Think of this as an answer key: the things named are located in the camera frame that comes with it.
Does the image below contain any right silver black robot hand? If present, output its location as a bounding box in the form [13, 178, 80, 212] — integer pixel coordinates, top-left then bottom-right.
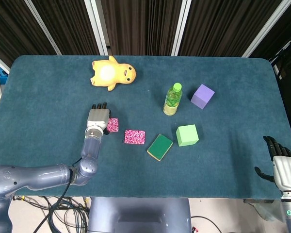
[254, 135, 291, 194]

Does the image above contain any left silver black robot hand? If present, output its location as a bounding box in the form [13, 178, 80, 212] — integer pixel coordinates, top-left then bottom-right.
[86, 102, 112, 135]

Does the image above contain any yellow plush toy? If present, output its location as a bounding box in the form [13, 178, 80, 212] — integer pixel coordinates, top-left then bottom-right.
[90, 55, 137, 92]

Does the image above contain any teal table cloth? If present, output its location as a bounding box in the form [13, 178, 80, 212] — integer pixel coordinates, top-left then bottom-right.
[0, 54, 291, 200]

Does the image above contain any green yellow sponge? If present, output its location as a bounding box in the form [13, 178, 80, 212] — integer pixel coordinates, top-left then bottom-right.
[146, 133, 174, 162]

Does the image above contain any green tea plastic bottle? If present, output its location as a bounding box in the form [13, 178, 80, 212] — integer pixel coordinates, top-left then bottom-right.
[162, 83, 184, 116]

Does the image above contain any green foam cube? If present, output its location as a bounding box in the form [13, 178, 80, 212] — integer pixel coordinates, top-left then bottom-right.
[176, 124, 200, 148]

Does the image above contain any dark pleated curtain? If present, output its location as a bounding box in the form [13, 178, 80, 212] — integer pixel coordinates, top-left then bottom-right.
[0, 0, 291, 70]

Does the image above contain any purple foam cube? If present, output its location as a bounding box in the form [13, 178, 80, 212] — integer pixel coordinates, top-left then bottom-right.
[190, 83, 216, 111]

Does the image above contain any grey robot torso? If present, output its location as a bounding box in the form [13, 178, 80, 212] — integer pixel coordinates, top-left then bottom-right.
[87, 198, 193, 233]

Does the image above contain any black arm cable with connector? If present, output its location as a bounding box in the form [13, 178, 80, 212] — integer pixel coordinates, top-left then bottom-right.
[38, 157, 83, 233]

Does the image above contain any black floor cable bundle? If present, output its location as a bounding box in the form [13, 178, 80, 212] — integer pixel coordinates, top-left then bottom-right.
[12, 195, 92, 233]

